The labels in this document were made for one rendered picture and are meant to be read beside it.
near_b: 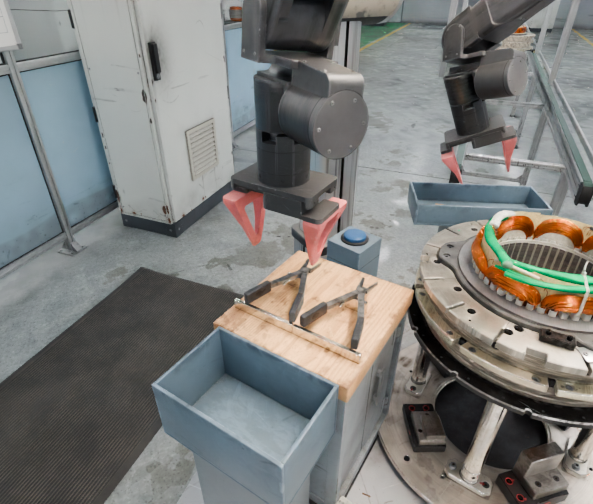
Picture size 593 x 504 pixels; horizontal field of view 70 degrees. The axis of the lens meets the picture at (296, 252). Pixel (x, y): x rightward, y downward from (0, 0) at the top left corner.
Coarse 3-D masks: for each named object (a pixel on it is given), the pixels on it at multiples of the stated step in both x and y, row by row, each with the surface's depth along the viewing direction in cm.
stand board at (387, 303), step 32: (288, 288) 59; (320, 288) 59; (352, 288) 59; (384, 288) 59; (224, 320) 54; (256, 320) 54; (288, 320) 54; (320, 320) 54; (352, 320) 54; (384, 320) 54; (288, 352) 49; (320, 352) 49; (352, 384) 45
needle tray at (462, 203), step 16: (416, 192) 90; (432, 192) 90; (448, 192) 90; (464, 192) 89; (480, 192) 89; (496, 192) 89; (512, 192) 88; (528, 192) 88; (416, 208) 81; (432, 208) 81; (448, 208) 80; (464, 208) 80; (480, 208) 80; (496, 208) 80; (512, 208) 79; (528, 208) 79; (544, 208) 81; (416, 224) 83; (432, 224) 83; (448, 224) 82
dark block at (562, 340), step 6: (540, 330) 47; (546, 330) 46; (540, 336) 46; (546, 336) 46; (552, 336) 46; (558, 336) 46; (564, 336) 46; (570, 336) 45; (546, 342) 46; (552, 342) 46; (558, 342) 45; (564, 342) 45; (570, 342) 45; (570, 348) 45
